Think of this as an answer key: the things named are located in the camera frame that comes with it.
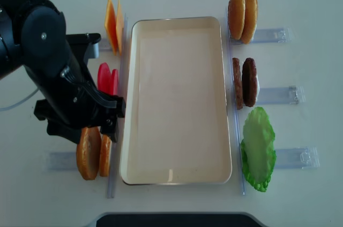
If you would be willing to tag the red tomato slice inner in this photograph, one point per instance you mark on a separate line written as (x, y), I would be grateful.
(114, 82)

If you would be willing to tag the orange cheese slice outer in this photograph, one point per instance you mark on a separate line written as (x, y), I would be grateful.
(110, 26)

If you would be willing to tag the clear rail holder bread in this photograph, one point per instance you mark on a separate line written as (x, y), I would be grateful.
(61, 161)
(271, 35)

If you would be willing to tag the red tomato slice outer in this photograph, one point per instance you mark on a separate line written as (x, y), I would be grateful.
(104, 78)

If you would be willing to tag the brown meat patty thin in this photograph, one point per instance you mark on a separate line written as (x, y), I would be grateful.
(237, 83)

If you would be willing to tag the clear long strip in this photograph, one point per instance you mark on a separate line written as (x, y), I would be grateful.
(119, 112)
(236, 122)

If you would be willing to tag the dark brown meat patty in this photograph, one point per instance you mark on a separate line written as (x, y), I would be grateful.
(249, 82)

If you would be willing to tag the black base bottom edge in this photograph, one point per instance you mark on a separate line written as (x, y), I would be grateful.
(176, 219)

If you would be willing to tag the green lettuce leaf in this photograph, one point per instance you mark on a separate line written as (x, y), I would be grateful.
(257, 148)

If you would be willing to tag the bun top left of pair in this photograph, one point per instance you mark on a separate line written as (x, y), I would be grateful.
(236, 18)

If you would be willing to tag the clear rail holder left bread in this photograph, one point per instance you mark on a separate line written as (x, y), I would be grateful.
(61, 161)

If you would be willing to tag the clear long strip left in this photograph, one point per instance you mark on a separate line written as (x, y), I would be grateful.
(119, 112)

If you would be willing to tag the clear rail holder right bread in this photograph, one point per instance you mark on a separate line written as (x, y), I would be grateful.
(271, 35)

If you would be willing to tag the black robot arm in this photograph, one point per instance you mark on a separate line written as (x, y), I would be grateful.
(33, 35)

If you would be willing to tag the clear rail holder patties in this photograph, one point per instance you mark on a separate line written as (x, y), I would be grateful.
(280, 95)

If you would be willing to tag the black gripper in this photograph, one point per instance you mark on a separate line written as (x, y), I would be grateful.
(69, 108)

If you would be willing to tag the bun top right of pair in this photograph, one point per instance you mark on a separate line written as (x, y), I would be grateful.
(250, 22)

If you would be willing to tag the bun slice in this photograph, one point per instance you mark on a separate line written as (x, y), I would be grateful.
(105, 154)
(88, 153)

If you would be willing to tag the red tomato slice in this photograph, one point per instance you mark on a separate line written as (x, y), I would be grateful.
(104, 78)
(114, 82)

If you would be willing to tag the clear long strip right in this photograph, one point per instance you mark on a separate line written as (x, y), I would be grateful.
(236, 122)

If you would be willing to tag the cream rectangular tray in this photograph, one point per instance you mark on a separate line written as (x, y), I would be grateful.
(176, 127)

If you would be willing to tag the clear rail holder lettuce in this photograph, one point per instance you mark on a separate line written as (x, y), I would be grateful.
(297, 158)

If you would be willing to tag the orange cheese slice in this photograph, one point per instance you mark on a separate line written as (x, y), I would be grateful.
(119, 27)
(110, 26)

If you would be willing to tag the bun of pair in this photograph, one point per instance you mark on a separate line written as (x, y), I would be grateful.
(250, 22)
(236, 18)

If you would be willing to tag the clear rail holder cheese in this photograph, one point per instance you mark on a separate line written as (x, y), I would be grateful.
(104, 45)

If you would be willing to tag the orange cheese slice inner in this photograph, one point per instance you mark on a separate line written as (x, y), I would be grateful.
(119, 27)

